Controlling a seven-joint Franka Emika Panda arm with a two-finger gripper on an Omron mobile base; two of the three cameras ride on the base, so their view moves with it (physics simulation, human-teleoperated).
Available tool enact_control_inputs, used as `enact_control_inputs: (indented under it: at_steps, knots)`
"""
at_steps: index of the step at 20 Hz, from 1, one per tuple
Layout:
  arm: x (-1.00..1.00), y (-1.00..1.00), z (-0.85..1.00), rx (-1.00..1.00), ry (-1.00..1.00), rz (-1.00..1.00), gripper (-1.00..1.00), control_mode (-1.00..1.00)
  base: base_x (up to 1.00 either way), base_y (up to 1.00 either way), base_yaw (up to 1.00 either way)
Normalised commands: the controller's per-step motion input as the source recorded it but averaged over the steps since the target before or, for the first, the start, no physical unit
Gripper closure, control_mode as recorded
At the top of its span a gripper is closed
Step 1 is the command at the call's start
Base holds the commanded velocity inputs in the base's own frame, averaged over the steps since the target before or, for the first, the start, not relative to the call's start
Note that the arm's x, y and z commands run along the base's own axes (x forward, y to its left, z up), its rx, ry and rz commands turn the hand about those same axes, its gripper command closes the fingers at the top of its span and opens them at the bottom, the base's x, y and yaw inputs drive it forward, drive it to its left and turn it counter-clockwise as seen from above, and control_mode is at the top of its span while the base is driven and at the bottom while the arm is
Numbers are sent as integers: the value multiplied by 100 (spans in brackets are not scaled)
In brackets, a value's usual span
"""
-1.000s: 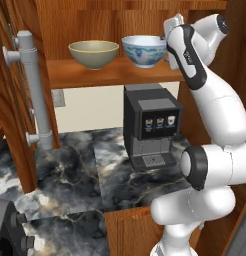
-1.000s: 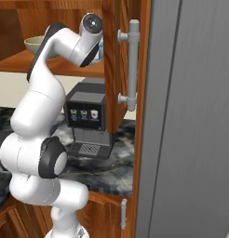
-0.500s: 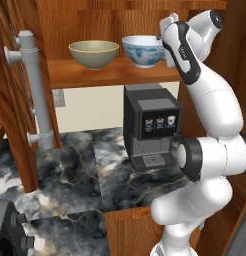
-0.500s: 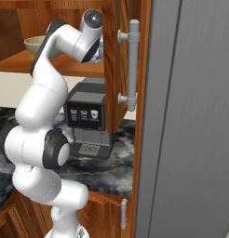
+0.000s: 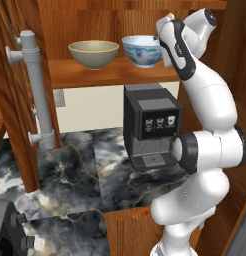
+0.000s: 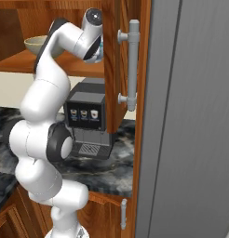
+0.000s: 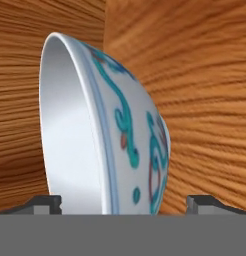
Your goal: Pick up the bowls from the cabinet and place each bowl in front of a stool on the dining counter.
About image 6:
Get grey tall fridge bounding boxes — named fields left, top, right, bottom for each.
left=134, top=0, right=229, bottom=238

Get beige bowl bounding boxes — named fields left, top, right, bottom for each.
left=23, top=34, right=65, bottom=60

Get wooden upper cabinet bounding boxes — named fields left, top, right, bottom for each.
left=0, top=0, right=106, bottom=79

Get black coffee machine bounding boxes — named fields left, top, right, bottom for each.
left=63, top=77, right=116, bottom=161

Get small grey cabinet handle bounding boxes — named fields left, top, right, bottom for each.
left=119, top=198, right=128, bottom=231

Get wooden cabinet door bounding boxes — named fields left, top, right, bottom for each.
left=101, top=0, right=152, bottom=135
left=76, top=191, right=135, bottom=238

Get grey cabinet door handle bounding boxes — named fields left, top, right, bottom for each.
left=116, top=19, right=141, bottom=112

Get wooden corner lower cabinet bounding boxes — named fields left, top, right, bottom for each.
left=0, top=183, right=54, bottom=238

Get wooden lower cabinet door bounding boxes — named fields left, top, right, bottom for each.
left=76, top=191, right=135, bottom=238

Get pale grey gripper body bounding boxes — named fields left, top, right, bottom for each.
left=91, top=46, right=104, bottom=65

